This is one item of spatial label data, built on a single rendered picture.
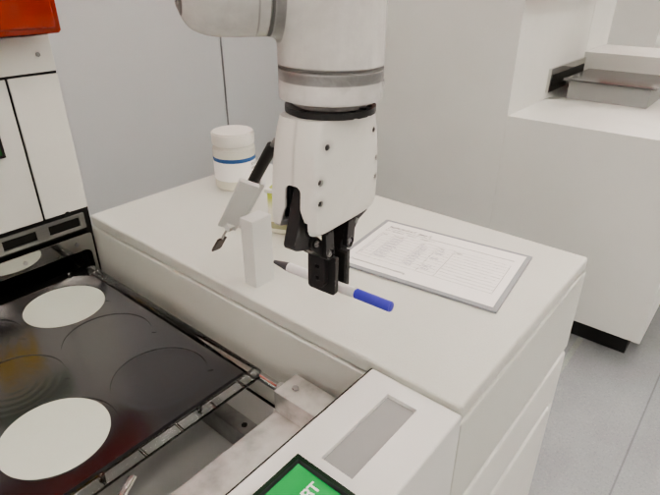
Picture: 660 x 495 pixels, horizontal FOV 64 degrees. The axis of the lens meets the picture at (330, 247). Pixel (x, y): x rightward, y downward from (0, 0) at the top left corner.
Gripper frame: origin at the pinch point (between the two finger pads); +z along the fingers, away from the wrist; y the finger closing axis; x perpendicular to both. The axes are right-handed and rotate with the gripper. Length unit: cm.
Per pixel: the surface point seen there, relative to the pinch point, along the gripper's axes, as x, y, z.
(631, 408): 31, -131, 103
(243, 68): -184, -174, 21
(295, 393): -1.1, 4.2, 13.3
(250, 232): -11.9, -1.8, 0.5
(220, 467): -2.4, 13.6, 16.2
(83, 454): -12.2, 20.9, 14.3
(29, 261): -46.2, 7.7, 11.5
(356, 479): 11.9, 12.7, 8.0
